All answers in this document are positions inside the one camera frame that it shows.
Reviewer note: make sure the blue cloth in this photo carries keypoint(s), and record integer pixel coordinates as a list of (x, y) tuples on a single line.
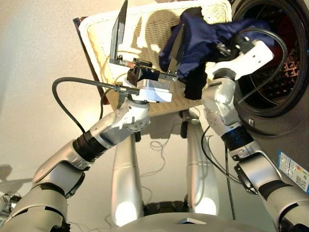
[(200, 43)]

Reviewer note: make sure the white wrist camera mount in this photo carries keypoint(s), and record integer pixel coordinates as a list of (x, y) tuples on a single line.
[(256, 56), (154, 93)]

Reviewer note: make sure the black cloth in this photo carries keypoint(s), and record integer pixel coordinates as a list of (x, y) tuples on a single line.
[(195, 87)]

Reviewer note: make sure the silver robot torso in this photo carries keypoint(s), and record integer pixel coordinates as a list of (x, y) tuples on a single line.
[(188, 224)]

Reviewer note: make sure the blue energy label sticker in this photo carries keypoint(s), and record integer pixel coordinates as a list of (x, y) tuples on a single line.
[(293, 171)]

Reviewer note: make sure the silver robot leg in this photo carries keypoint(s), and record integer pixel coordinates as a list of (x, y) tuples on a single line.
[(125, 181), (201, 174)]

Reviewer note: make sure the grey washing machine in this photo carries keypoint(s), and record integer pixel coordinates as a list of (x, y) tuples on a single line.
[(277, 130)]

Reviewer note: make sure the pale woven basket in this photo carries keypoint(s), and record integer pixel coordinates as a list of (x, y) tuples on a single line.
[(144, 31)]

